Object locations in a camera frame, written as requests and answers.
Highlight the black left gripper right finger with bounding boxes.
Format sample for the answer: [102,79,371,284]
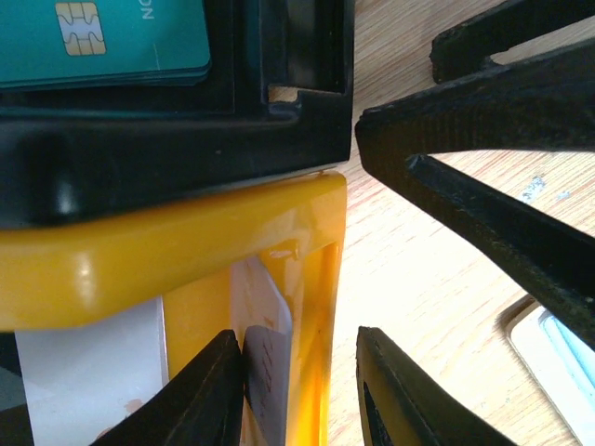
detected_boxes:
[356,326,513,445]

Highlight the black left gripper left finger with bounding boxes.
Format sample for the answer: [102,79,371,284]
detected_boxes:
[94,330,245,445]

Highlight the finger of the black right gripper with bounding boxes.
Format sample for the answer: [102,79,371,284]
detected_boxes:
[355,41,594,344]
[430,0,594,84]

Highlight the beige card holder wallet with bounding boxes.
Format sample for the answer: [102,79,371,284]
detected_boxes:
[496,294,594,445]

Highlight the yellow bin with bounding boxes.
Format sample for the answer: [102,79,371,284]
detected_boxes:
[1,172,347,445]

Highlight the black bin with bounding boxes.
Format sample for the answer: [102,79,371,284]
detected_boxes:
[1,1,354,230]

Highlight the white pink striped card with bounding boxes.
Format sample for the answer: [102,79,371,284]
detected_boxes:
[231,256,293,445]

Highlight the white pink card stack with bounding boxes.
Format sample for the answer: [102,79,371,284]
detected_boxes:
[15,297,168,445]

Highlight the green card stack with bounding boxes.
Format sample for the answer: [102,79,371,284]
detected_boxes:
[1,0,211,89]

